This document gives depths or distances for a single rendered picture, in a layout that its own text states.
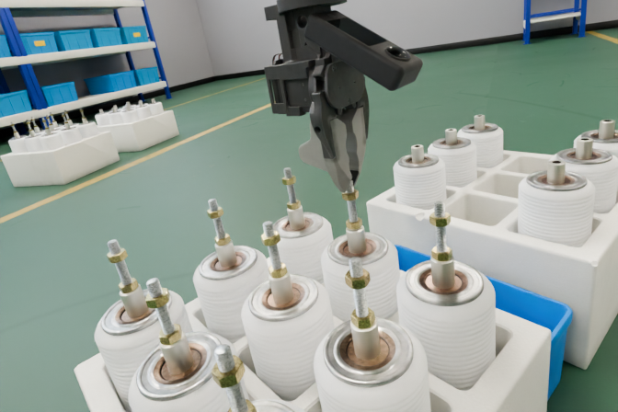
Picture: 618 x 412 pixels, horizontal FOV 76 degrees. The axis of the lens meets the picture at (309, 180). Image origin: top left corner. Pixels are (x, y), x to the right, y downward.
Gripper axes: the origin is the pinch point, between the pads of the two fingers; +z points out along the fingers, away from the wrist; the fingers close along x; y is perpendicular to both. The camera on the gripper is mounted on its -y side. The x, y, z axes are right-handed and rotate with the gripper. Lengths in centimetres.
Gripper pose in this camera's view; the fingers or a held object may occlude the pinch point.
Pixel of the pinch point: (352, 178)
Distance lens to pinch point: 45.7
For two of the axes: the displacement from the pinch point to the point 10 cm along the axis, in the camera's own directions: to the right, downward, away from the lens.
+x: -6.0, 3.6, -7.1
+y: -7.8, -0.9, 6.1
